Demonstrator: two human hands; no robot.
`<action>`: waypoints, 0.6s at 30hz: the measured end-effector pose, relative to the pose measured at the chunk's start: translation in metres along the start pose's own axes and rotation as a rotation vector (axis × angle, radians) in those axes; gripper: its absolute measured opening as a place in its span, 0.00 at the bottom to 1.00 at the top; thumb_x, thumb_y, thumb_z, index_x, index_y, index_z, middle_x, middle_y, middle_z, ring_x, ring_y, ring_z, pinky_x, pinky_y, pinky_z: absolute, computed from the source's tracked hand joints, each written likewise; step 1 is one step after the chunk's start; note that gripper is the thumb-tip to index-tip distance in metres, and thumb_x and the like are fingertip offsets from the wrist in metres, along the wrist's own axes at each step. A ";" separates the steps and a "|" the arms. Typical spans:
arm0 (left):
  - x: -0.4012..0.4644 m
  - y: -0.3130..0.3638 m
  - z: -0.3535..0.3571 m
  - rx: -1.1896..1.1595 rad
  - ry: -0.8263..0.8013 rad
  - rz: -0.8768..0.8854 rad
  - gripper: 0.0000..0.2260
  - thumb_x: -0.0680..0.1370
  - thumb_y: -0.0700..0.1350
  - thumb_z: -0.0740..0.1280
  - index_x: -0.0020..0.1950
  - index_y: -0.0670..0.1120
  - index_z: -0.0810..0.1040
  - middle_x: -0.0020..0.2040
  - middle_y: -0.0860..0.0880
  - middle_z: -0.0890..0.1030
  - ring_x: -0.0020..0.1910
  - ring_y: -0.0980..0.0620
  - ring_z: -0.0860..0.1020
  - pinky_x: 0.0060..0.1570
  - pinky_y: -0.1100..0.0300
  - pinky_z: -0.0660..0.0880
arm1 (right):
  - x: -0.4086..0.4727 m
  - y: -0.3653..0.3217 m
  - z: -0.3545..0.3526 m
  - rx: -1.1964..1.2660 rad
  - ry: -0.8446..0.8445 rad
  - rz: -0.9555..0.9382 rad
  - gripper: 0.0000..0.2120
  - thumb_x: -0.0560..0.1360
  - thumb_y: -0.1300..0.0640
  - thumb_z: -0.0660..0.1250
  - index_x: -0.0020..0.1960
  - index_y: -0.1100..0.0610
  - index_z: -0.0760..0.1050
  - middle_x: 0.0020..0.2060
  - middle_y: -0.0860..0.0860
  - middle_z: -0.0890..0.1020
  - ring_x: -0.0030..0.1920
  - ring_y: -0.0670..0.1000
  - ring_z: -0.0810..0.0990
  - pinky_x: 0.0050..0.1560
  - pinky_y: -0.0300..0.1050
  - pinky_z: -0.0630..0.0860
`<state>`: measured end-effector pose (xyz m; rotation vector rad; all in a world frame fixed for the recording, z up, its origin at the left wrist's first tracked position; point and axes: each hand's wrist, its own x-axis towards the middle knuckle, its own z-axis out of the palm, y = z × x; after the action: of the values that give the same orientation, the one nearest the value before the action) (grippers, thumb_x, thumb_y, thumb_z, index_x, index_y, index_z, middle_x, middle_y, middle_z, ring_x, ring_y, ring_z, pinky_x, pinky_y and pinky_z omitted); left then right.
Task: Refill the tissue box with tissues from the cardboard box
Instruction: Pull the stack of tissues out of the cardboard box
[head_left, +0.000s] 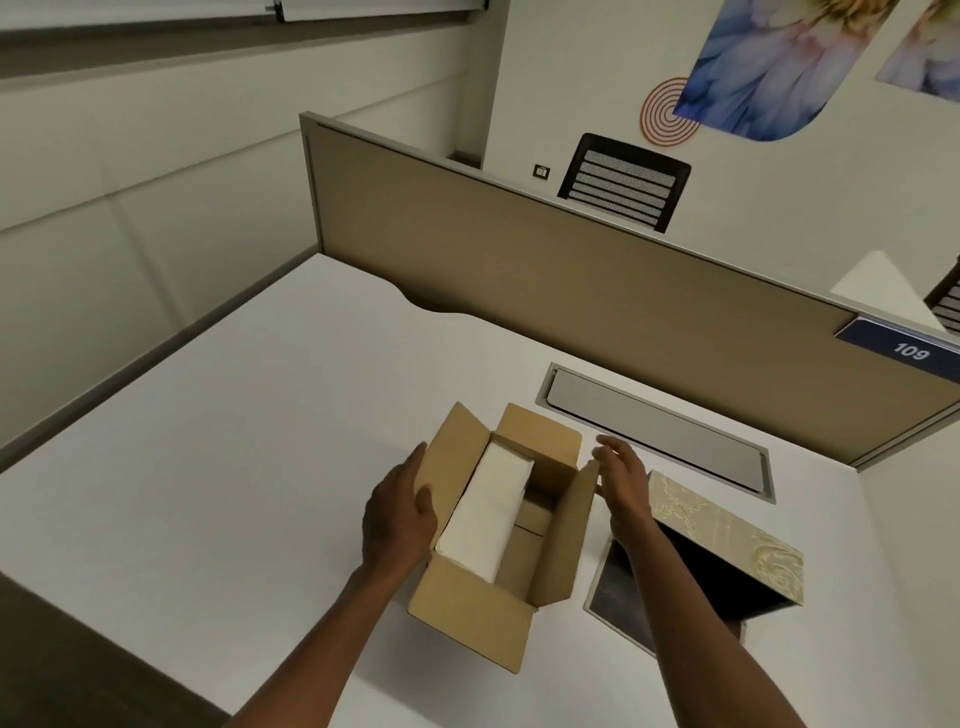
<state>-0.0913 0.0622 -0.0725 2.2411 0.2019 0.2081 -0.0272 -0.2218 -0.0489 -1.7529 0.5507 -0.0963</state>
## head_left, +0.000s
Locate grey desk cable tray cover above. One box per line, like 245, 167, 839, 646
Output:
535, 362, 774, 496

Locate beige patterned tissue box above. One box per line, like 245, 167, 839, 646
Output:
583, 470, 805, 661

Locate person's left forearm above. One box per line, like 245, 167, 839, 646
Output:
224, 558, 410, 728

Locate person's right hand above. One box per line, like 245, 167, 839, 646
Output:
592, 434, 655, 541

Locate blue number sign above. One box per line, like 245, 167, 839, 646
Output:
834, 316, 960, 370

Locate person's left hand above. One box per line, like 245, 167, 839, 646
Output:
362, 442, 440, 579

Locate brown cardboard box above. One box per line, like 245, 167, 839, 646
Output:
407, 401, 601, 675

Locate white tissue stack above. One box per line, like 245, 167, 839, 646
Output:
436, 440, 536, 585

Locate black mesh office chair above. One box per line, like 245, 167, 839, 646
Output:
557, 132, 692, 235
923, 258, 960, 337

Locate white roller blind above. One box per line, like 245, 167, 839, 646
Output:
266, 0, 489, 24
0, 0, 280, 33

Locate person's right forearm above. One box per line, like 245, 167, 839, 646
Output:
611, 517, 808, 728

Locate small white desk divider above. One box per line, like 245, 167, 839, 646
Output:
828, 249, 950, 337

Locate large white side divider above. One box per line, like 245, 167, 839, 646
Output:
854, 419, 960, 728

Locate long beige partition panel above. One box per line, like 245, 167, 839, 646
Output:
298, 112, 960, 470

